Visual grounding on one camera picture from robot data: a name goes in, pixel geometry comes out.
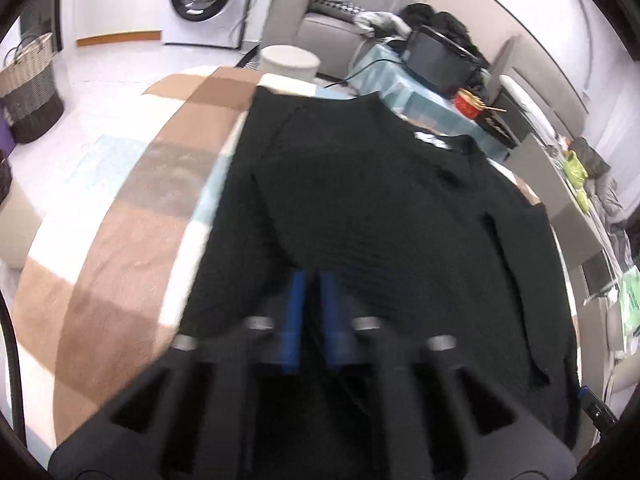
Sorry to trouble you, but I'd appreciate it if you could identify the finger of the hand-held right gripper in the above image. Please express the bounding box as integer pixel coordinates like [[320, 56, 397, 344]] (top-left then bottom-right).
[[577, 385, 618, 428]]

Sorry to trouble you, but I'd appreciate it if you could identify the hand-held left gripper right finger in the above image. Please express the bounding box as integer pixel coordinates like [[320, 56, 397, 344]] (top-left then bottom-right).
[[319, 270, 576, 476]]

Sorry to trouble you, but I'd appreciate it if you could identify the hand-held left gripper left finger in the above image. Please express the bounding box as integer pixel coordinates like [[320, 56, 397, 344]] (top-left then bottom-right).
[[50, 270, 307, 476]]

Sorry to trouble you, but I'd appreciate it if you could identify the black knit sweater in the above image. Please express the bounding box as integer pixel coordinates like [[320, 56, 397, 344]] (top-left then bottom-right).
[[177, 85, 583, 453]]

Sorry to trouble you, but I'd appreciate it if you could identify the pile of black clothes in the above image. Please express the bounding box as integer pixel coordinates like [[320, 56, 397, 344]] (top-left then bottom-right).
[[400, 4, 488, 68]]

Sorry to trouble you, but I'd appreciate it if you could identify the green plastic bag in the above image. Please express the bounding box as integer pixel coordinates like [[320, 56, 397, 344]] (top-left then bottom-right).
[[617, 265, 640, 341]]

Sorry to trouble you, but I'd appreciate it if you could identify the checkered tablecloth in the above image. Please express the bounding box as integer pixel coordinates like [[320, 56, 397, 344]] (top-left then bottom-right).
[[12, 66, 586, 446]]

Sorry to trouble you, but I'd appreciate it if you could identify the dark grey quilt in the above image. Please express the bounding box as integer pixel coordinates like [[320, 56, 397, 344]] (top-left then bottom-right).
[[570, 137, 628, 226]]

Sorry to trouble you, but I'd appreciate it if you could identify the grey low cabinet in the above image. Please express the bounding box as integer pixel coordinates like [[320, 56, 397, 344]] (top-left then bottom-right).
[[505, 132, 616, 266]]

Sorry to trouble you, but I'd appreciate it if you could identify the green toy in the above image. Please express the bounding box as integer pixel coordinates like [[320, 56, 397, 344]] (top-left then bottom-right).
[[562, 150, 593, 211]]

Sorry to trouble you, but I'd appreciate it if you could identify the teal covered side table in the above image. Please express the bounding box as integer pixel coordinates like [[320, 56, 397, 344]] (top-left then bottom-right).
[[320, 42, 501, 161]]

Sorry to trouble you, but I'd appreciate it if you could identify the red round tin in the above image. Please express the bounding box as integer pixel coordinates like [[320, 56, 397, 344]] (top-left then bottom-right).
[[454, 89, 488, 120]]

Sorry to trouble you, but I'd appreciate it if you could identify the white round stool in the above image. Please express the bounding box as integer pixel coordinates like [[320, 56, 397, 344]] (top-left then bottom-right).
[[260, 45, 321, 83]]

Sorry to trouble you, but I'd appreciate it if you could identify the dark rice cooker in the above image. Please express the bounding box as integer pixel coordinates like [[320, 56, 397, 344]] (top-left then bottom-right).
[[402, 25, 483, 98]]

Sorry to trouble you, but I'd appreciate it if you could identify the grey sofa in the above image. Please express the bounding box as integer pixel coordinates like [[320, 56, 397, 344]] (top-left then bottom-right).
[[260, 0, 381, 78]]

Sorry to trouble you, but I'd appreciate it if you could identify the white pillow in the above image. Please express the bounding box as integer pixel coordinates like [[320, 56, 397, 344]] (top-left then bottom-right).
[[500, 75, 556, 141]]

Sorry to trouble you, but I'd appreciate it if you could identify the white washing machine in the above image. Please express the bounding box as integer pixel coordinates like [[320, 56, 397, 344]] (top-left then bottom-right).
[[162, 0, 261, 51]]

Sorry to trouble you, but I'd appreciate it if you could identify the beige bed headboard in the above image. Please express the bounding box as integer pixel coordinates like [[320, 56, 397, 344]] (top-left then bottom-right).
[[487, 35, 586, 136]]

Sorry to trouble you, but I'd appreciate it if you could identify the woven laundry basket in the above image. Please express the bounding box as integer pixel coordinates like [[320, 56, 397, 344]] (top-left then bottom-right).
[[0, 32, 66, 143]]

